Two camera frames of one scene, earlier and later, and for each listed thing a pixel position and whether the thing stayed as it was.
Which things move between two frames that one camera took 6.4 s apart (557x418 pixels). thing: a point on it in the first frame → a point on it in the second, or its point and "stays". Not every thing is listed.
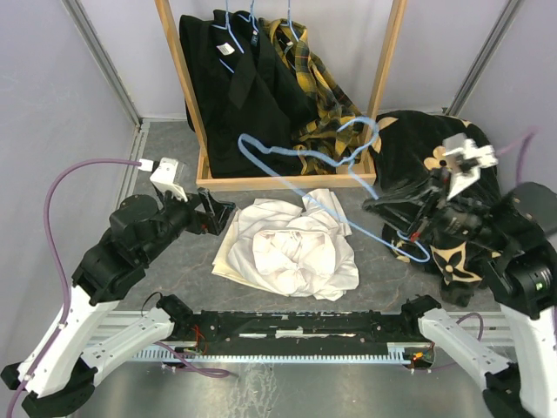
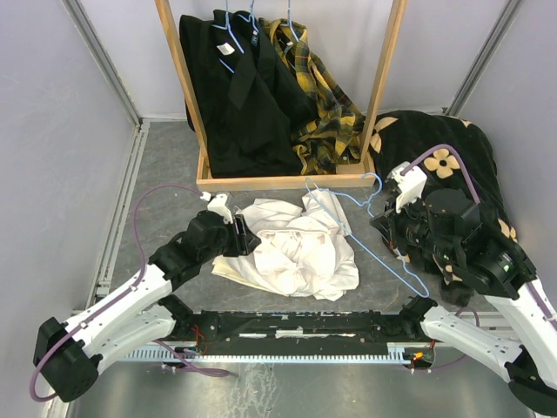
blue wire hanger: x=403 y=244 → x=353 y=199
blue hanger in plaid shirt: x=289 y=22 stays
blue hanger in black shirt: x=227 y=27 stays
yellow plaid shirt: x=331 y=135 stays
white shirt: x=291 y=251 stays
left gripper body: x=208 y=220 → x=238 y=245
